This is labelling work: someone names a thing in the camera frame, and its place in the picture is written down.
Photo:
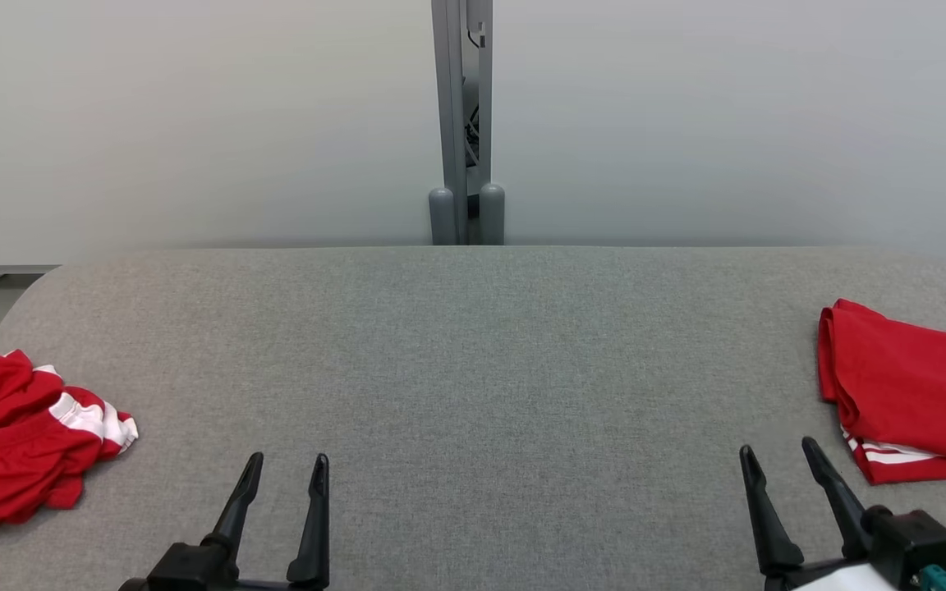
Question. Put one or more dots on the grey cylindrical partition foot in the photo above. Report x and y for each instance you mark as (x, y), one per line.
(492, 213)
(442, 217)

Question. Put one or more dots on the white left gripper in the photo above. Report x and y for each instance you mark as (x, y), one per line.
(259, 586)

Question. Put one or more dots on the grey fabric sofa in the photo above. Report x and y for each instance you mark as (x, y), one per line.
(489, 377)

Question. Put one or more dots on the red shorts white side stripes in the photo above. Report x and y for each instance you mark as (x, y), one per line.
(5, 443)

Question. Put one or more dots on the red jersey black white lettering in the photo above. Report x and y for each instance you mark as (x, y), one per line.
(916, 386)

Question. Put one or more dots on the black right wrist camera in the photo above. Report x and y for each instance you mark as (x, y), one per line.
(912, 538)

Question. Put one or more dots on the grey metal partition post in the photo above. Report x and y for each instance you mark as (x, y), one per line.
(455, 98)

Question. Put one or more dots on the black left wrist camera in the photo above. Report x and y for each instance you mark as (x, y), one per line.
(190, 568)

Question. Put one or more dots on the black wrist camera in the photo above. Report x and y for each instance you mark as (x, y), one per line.
(190, 568)
(912, 538)

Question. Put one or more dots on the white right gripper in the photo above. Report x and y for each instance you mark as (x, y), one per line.
(830, 579)

